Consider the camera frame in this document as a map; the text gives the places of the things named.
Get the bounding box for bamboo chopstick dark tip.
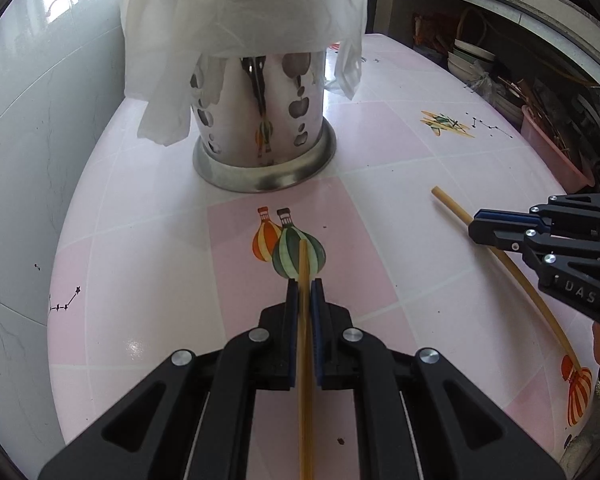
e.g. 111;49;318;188
298;240;314;480

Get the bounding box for stacked white bowls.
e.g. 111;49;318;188
448;39;495;84

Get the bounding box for perforated steel utensil holder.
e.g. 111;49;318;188
189;51;337;193

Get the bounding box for white plastic bag liner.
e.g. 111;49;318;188
120;0;367;146

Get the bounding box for pink plastic basin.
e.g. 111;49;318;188
520;105;595;193

